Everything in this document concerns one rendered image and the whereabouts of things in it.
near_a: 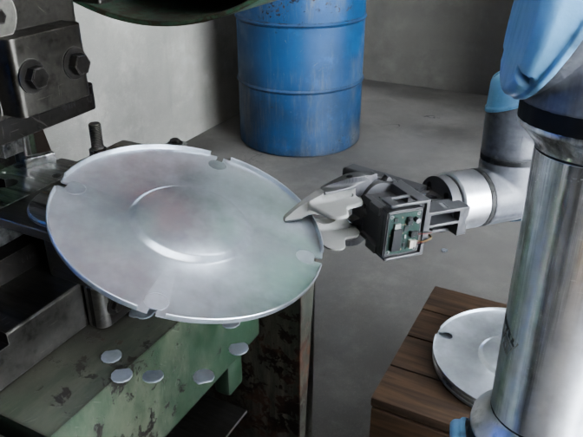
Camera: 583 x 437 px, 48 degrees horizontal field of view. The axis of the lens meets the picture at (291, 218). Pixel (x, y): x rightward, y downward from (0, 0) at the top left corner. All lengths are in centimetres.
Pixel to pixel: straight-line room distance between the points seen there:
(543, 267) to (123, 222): 40
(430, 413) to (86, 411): 59
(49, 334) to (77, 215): 15
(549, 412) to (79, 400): 44
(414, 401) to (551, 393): 59
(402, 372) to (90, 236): 68
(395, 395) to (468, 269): 109
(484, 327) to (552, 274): 78
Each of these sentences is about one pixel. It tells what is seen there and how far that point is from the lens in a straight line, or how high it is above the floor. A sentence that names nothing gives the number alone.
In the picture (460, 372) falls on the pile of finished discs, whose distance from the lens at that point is 117.
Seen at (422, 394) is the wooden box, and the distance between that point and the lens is 114.
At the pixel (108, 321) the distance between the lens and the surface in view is 79.
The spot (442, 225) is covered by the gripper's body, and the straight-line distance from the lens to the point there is 77.
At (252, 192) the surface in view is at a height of 79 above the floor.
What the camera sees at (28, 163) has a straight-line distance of 91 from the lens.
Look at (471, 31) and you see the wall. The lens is 395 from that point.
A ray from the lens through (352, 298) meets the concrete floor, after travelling 196.
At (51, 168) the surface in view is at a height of 78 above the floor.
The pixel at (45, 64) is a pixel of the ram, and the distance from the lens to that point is 73.
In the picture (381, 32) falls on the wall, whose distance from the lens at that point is 410.
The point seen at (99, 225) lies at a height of 81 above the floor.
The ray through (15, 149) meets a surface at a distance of 84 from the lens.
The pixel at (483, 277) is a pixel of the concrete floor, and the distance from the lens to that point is 214.
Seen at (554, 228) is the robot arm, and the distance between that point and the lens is 49.
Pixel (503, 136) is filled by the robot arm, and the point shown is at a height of 84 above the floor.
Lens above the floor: 111
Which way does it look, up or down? 28 degrees down
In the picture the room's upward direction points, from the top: straight up
